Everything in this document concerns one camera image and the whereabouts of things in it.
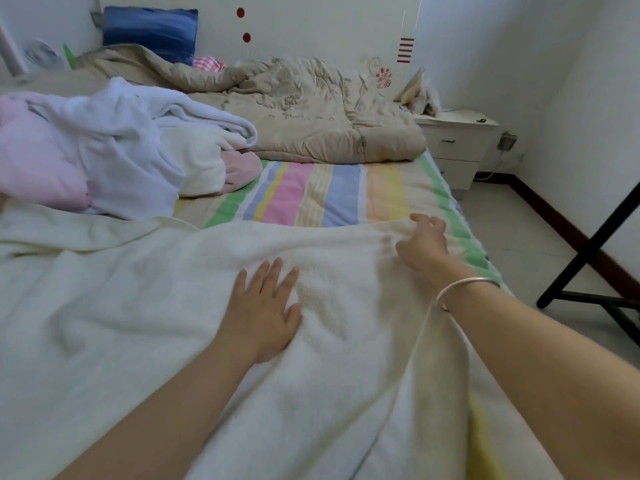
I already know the white headboard with red dots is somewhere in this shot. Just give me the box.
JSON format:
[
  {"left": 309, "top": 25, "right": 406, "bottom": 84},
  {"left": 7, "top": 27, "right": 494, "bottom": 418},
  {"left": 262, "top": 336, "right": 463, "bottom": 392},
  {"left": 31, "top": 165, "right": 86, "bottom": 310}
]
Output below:
[{"left": 95, "top": 0, "right": 423, "bottom": 96}]

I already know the person's right hand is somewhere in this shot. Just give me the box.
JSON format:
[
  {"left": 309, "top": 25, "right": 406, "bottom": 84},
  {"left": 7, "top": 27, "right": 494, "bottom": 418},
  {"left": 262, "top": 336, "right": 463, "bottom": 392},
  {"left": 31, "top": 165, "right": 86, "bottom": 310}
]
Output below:
[{"left": 395, "top": 213, "right": 457, "bottom": 292}]

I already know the beige quilt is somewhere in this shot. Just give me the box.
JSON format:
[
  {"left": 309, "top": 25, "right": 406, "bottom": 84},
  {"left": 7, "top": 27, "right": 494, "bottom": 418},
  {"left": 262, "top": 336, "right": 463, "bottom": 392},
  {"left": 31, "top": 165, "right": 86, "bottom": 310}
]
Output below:
[{"left": 0, "top": 45, "right": 429, "bottom": 164}]

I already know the pink patterned pillow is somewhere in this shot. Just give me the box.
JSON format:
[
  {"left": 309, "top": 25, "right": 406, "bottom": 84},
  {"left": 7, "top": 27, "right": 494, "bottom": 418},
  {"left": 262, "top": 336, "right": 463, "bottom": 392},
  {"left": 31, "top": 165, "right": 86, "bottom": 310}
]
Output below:
[{"left": 192, "top": 55, "right": 226, "bottom": 74}]

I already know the cream fleece blanket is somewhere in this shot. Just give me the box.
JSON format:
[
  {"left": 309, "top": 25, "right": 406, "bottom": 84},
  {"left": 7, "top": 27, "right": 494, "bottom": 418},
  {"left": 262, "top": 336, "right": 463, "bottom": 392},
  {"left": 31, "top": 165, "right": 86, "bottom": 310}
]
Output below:
[{"left": 160, "top": 125, "right": 229, "bottom": 198}]

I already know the cream white towel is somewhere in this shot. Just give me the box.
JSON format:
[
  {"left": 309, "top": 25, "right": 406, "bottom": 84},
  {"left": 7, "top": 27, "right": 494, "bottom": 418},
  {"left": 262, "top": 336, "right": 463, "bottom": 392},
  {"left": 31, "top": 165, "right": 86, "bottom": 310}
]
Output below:
[{"left": 0, "top": 199, "right": 476, "bottom": 480}]

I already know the person's left forearm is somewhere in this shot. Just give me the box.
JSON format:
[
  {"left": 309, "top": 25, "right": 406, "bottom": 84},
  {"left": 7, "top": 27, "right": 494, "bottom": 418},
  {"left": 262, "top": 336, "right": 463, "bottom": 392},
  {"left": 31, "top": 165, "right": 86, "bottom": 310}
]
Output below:
[{"left": 55, "top": 339, "right": 261, "bottom": 480}]

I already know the blue pillow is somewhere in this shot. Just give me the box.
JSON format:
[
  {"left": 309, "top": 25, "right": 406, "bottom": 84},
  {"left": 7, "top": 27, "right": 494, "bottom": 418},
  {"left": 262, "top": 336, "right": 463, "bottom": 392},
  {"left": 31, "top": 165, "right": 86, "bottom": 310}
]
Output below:
[{"left": 101, "top": 5, "right": 199, "bottom": 66}]

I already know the dark brown baseboard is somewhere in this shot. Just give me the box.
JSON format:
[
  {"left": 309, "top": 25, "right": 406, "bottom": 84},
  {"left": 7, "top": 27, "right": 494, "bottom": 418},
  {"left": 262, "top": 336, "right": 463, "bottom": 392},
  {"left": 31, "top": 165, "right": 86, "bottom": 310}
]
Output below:
[{"left": 475, "top": 169, "right": 640, "bottom": 301}]

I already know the white nightstand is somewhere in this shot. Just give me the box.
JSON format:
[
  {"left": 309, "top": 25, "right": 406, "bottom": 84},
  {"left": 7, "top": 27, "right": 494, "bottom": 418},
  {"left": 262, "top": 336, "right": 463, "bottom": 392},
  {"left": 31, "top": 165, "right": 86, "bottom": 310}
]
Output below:
[{"left": 415, "top": 107, "right": 501, "bottom": 191}]

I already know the black clothes rack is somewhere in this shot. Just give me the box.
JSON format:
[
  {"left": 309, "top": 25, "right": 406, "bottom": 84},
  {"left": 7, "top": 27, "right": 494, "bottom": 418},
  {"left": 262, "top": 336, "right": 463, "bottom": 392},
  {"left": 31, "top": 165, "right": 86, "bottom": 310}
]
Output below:
[{"left": 537, "top": 181, "right": 640, "bottom": 346}]

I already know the silver bracelet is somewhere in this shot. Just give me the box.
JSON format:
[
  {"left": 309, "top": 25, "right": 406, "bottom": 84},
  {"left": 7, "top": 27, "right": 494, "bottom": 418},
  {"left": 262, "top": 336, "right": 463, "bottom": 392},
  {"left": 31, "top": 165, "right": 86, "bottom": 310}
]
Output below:
[{"left": 436, "top": 277, "right": 499, "bottom": 314}]

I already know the small white desk fan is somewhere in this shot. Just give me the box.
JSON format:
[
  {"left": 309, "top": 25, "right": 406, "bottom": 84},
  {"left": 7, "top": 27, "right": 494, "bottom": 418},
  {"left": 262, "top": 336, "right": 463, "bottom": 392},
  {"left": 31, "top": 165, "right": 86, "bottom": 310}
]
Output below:
[{"left": 22, "top": 37, "right": 63, "bottom": 71}]

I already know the person's left hand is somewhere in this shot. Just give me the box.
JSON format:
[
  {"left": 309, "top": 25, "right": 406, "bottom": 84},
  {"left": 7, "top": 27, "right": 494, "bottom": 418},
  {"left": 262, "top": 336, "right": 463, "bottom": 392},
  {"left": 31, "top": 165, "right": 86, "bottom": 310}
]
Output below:
[{"left": 215, "top": 257, "right": 303, "bottom": 367}]

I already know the person's right forearm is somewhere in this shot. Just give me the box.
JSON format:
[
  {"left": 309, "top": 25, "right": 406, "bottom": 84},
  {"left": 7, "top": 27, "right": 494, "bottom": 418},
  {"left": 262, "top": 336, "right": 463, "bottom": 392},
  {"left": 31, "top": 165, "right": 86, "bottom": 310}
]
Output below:
[{"left": 435, "top": 279, "right": 640, "bottom": 480}]

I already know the striped pastel bed sheet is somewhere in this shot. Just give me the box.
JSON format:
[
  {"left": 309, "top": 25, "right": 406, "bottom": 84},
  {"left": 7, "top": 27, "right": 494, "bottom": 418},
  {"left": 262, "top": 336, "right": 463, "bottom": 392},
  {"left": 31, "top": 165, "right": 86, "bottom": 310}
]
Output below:
[{"left": 175, "top": 149, "right": 561, "bottom": 480}]

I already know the cream plush toy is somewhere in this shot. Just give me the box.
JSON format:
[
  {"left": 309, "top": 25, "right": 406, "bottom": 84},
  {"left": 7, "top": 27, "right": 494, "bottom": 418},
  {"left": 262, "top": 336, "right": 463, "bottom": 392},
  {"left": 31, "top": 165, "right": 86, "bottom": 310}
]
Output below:
[{"left": 398, "top": 67, "right": 441, "bottom": 118}]

